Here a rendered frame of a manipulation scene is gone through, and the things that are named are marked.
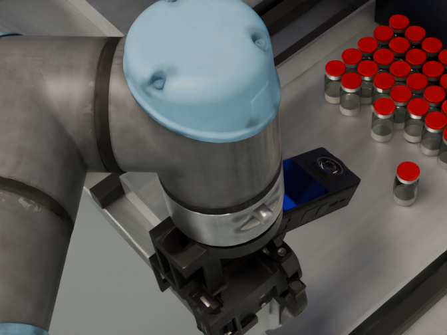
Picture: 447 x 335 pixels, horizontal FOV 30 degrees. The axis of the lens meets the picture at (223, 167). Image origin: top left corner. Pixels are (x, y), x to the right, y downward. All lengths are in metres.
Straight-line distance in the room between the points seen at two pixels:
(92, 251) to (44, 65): 1.42
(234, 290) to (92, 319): 1.21
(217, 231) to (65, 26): 0.55
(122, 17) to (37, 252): 0.61
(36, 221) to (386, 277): 0.43
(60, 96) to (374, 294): 0.41
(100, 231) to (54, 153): 1.44
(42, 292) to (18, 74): 0.12
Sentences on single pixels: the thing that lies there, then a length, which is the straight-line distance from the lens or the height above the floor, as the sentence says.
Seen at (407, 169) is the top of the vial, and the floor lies 0.93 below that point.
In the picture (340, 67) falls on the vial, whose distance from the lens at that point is 0.85.
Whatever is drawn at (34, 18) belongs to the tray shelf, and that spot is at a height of 0.88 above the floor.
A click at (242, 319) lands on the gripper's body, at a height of 1.01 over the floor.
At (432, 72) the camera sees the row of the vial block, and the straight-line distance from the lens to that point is 0.85.
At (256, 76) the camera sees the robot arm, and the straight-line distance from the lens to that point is 0.40.
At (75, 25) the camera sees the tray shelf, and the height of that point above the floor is 0.88.
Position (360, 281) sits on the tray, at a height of 0.88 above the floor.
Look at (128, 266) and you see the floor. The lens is 1.81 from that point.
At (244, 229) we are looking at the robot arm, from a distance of 0.50.
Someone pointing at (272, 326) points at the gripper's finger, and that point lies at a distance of 0.68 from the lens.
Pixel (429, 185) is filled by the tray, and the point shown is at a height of 0.88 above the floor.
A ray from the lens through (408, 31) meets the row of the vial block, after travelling 0.88.
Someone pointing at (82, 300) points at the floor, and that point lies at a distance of 1.80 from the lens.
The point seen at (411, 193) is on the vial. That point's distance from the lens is 0.79.
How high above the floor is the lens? 1.57
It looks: 55 degrees down
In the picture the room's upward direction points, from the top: 9 degrees counter-clockwise
